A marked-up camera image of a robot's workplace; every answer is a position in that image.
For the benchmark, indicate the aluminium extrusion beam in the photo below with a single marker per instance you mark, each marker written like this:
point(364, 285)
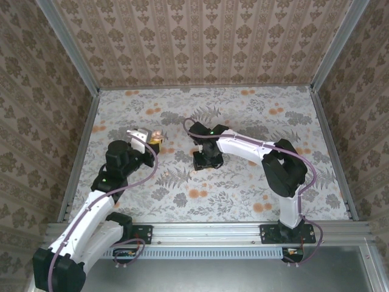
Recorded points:
point(206, 232)

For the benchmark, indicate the thin aluminium back rail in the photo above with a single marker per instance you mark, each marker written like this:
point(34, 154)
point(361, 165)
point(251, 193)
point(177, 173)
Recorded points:
point(206, 87)

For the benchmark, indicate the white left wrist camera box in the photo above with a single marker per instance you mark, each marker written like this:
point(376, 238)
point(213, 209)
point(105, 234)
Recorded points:
point(139, 138)

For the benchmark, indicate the aluminium side rail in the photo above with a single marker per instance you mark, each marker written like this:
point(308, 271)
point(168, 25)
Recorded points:
point(329, 137)
point(81, 152)

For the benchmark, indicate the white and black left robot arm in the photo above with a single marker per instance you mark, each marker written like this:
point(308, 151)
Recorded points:
point(91, 210)

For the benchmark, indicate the aluminium corner post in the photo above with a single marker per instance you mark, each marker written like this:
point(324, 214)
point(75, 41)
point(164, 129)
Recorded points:
point(337, 45)
point(72, 48)

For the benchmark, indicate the pink earbud charging case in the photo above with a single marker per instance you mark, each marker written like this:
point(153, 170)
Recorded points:
point(158, 135)

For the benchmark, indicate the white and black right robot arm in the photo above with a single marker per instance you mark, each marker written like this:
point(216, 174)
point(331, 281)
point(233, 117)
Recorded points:
point(285, 170)

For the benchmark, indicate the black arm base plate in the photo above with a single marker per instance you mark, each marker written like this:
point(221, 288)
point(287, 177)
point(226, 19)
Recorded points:
point(267, 234)
point(146, 229)

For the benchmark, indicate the steel sheet panel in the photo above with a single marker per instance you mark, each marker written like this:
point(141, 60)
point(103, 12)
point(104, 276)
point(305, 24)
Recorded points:
point(212, 276)

